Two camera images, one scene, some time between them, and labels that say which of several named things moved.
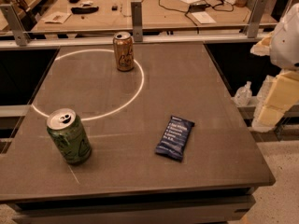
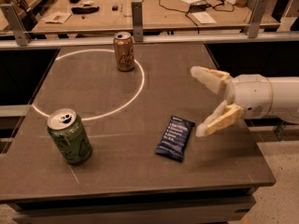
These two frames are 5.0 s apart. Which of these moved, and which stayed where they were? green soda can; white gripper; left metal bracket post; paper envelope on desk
Moved: white gripper
Stayed: left metal bracket post; paper envelope on desk; green soda can
